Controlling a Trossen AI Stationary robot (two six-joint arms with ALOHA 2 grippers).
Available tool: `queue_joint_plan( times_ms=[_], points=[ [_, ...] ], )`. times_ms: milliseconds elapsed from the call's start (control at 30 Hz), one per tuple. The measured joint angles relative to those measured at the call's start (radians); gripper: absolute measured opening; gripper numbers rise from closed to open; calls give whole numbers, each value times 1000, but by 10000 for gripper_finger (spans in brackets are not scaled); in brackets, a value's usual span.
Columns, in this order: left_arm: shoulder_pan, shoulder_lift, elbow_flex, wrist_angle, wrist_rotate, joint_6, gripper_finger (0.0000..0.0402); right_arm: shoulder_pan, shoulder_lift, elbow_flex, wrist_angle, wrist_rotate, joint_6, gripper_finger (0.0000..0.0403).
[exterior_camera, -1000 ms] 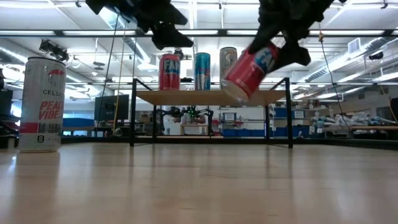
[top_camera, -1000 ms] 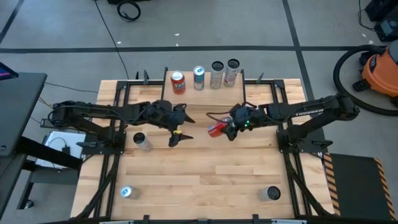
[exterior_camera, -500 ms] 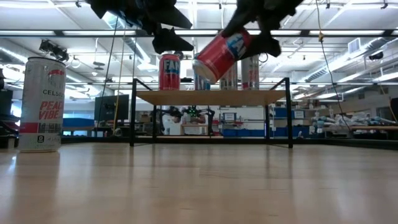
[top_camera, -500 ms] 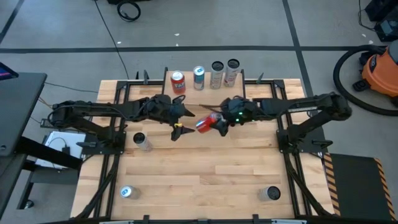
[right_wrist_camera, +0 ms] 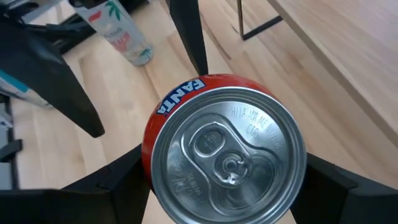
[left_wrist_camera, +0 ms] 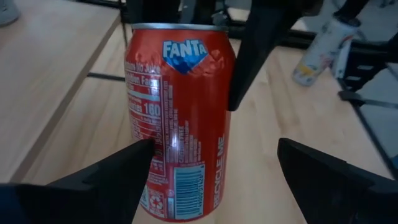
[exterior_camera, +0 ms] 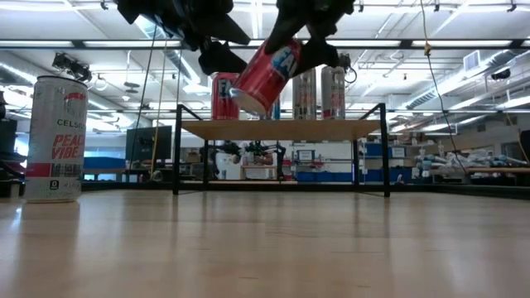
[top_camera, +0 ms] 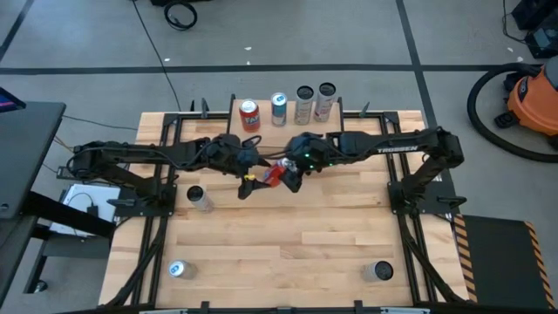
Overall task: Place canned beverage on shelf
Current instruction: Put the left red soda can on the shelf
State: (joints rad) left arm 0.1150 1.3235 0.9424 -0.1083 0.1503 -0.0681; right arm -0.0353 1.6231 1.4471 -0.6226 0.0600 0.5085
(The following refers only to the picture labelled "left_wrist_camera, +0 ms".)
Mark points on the red Fanta strawberry can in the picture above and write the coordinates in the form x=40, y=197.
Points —
x=192, y=109

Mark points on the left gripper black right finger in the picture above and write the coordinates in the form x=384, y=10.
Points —
x=326, y=193

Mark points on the Celsius can colourful print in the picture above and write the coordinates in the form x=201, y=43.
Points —
x=323, y=53

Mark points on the wooden shelf black metal frame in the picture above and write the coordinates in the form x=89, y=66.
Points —
x=46, y=77

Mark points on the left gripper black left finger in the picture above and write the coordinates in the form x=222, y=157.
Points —
x=109, y=193

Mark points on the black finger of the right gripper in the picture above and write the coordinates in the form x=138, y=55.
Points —
x=149, y=11
x=261, y=46

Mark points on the black aluminium table frame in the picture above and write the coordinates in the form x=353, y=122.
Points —
x=360, y=71

